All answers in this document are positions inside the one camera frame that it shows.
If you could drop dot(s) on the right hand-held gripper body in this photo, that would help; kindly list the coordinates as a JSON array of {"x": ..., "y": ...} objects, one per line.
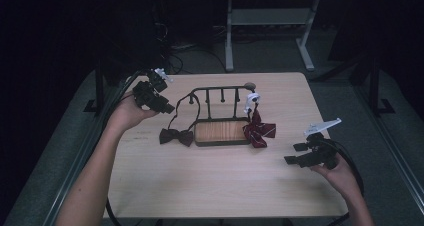
[{"x": 321, "y": 154}]

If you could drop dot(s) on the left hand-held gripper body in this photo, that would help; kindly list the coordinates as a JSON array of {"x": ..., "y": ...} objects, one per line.
[{"x": 148, "y": 94}]

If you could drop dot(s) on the dark maroon bow tie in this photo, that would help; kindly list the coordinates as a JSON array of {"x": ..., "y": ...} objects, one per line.
[{"x": 176, "y": 136}]

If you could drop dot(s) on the red striped bow tie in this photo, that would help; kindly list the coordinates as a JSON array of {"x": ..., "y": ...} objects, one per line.
[{"x": 258, "y": 131}]

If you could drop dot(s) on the black rack with wooden base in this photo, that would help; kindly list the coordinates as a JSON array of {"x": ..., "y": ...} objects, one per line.
[{"x": 220, "y": 132}]

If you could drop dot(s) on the person's left hand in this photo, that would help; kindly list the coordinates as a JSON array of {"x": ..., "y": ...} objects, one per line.
[{"x": 126, "y": 116}]

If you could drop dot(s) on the person's right hand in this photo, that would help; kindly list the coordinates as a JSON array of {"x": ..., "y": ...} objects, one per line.
[{"x": 341, "y": 179}]

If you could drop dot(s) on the black metal stand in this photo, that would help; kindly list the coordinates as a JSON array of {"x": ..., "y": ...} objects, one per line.
[
  {"x": 375, "y": 82},
  {"x": 98, "y": 86}
]

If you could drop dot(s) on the grey metal table frame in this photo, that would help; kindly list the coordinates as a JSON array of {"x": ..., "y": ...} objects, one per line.
[{"x": 270, "y": 16}]

